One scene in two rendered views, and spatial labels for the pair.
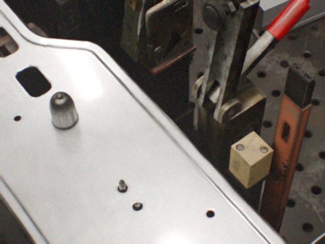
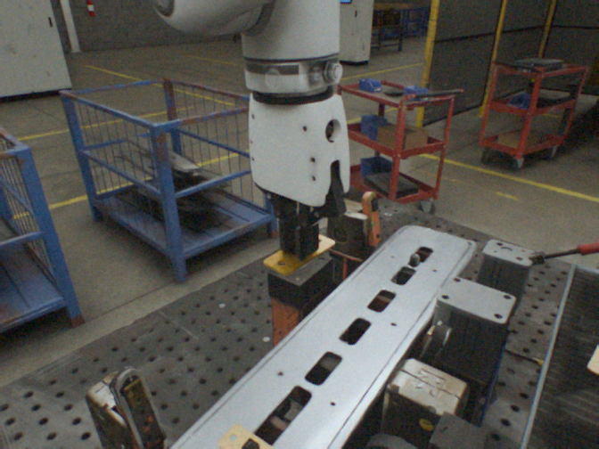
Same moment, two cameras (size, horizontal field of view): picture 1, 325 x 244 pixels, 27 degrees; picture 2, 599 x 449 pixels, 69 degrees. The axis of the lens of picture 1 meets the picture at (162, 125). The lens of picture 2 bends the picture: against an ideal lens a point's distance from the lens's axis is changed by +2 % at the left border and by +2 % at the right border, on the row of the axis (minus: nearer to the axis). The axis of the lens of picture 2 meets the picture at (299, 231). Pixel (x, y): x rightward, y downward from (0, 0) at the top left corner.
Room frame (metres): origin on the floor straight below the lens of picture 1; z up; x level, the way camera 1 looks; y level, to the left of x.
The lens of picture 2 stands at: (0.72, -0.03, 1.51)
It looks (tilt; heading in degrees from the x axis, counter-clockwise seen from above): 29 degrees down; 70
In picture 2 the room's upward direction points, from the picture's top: straight up
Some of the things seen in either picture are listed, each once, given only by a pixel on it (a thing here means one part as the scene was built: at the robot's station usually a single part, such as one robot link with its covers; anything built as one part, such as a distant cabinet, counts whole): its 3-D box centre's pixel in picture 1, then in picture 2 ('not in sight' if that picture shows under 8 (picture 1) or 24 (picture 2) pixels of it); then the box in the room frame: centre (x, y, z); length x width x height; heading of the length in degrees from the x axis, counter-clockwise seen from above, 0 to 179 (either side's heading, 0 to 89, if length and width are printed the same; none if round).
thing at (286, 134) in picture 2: not in sight; (295, 140); (0.85, 0.36, 1.38); 0.10 x 0.07 x 0.11; 117
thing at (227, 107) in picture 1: (229, 110); not in sight; (0.46, -0.08, 1.06); 0.03 x 0.01 x 0.03; 125
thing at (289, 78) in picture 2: not in sight; (293, 72); (0.85, 0.35, 1.45); 0.09 x 0.08 x 0.03; 117
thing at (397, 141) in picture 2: not in sight; (389, 148); (2.43, 2.68, 0.49); 0.81 x 0.47 x 0.97; 99
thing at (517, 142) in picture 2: not in sight; (527, 113); (4.22, 3.16, 0.49); 0.81 x 0.46 x 0.97; 13
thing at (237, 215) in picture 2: not in sight; (173, 167); (0.86, 2.87, 0.47); 1.20 x 0.80 x 0.95; 116
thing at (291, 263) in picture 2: not in sight; (299, 248); (0.86, 0.36, 1.26); 0.08 x 0.04 x 0.01; 27
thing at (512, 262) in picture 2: not in sight; (490, 322); (1.36, 0.51, 0.88); 0.11 x 0.10 x 0.36; 125
